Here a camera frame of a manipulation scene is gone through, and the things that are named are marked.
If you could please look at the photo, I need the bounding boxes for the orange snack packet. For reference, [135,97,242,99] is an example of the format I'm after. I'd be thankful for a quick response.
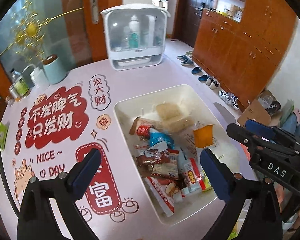
[193,125,213,148]

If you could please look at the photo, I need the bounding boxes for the yellow-green snack packet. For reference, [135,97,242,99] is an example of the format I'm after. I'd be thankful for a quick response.
[200,171,212,192]

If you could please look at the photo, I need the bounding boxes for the silver grey snack packet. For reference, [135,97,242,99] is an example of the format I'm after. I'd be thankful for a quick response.
[178,149,204,196]

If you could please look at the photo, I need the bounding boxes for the pale rice cracker packet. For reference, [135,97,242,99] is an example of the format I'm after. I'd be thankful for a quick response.
[155,102,194,133]

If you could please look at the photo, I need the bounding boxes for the beige cracker packet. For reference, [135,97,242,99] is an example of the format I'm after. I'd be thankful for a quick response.
[151,149,179,180]

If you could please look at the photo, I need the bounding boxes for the blue snack packet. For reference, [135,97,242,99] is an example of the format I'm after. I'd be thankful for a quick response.
[149,128,174,150]

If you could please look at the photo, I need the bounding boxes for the red white long snack packet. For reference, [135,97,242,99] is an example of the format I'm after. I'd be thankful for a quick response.
[145,177,183,217]

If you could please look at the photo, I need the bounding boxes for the brown nut snack clear packet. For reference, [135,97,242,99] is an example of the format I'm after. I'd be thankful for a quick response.
[136,150,170,167]

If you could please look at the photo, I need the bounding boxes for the red jujube snack packet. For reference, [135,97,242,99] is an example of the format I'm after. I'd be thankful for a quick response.
[129,116,155,139]

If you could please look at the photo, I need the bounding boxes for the cardboard box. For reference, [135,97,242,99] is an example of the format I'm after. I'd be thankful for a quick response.
[237,99,282,126]

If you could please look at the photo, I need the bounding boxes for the white sneakers pair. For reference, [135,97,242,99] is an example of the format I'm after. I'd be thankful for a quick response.
[218,90,239,111]

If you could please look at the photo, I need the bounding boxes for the white plastic storage bin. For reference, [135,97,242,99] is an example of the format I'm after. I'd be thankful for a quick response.
[114,85,239,225]

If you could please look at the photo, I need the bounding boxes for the pink printed table mat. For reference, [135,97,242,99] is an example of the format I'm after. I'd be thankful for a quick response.
[0,59,240,239]

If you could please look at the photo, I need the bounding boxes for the wooden cabinet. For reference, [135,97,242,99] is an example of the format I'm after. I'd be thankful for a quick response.
[193,0,296,111]

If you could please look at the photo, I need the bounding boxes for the blue slippers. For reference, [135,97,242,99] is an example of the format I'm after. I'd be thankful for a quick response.
[177,51,220,89]

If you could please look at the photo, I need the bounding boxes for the green tissue pack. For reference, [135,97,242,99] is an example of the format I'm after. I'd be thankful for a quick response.
[0,122,8,150]

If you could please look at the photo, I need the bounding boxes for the silver can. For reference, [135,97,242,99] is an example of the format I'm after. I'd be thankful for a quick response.
[9,85,21,102]

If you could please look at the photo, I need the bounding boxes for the green label glass bottle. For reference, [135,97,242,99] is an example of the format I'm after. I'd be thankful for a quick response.
[11,69,30,98]

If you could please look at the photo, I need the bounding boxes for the white squeeze bottle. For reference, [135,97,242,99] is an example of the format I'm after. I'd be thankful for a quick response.
[23,63,50,90]

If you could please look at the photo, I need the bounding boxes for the mint green canister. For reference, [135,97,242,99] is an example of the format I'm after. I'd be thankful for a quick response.
[43,54,67,85]

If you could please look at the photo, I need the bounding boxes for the white cosmetics storage box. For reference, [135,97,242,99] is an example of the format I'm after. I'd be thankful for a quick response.
[101,3,171,71]

